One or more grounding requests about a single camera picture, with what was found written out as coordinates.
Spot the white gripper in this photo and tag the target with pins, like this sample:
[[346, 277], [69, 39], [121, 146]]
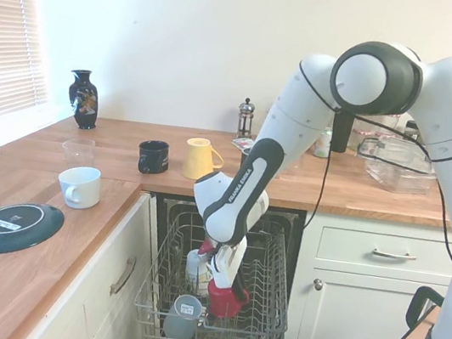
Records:
[[227, 264]]

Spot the red enamel mug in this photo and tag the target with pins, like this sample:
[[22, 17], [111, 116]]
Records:
[[222, 304]]

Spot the white mug yellow band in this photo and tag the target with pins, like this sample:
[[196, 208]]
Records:
[[195, 268]]

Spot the grey mug with label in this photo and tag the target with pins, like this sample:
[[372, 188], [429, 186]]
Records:
[[180, 321]]

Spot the built-in dishwasher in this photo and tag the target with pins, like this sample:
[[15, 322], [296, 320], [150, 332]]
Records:
[[288, 213]]

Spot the black mug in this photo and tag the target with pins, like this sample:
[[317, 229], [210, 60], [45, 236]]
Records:
[[245, 155]]

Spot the navy blue mug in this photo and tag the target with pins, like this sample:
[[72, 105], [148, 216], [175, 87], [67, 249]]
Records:
[[154, 158]]

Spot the metal cabinet knob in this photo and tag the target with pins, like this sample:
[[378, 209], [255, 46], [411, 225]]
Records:
[[318, 284]]

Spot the white cabinet with drawer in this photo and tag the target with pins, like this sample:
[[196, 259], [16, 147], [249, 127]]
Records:
[[355, 327]]

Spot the cream corner cabinet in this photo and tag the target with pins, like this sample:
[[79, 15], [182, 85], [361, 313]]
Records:
[[95, 286]]

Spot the red white packet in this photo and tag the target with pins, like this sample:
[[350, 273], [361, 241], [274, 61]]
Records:
[[242, 143]]

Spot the green white can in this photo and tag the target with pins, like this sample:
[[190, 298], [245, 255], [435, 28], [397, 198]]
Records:
[[323, 144]]

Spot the glass French press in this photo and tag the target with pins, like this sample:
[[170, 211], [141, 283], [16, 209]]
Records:
[[245, 121]]

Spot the white teacup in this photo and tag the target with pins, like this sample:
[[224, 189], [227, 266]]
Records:
[[83, 190]]

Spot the black cylinder grinder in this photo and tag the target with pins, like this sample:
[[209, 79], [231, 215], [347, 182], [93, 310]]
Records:
[[342, 132]]

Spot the glass jar red checked lid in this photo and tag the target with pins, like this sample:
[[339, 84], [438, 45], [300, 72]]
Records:
[[390, 121], [362, 143]]

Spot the clear plastic container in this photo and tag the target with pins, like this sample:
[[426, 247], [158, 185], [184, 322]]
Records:
[[401, 176]]

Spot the clear plastic cup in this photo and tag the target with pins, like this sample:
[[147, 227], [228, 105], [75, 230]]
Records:
[[78, 152]]

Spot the small jar black lid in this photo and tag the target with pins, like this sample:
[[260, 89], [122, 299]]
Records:
[[411, 130]]

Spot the dark teal plate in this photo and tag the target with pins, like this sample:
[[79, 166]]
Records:
[[10, 230]]

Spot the black painted vase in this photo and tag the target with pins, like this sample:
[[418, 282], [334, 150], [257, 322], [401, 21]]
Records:
[[83, 104]]

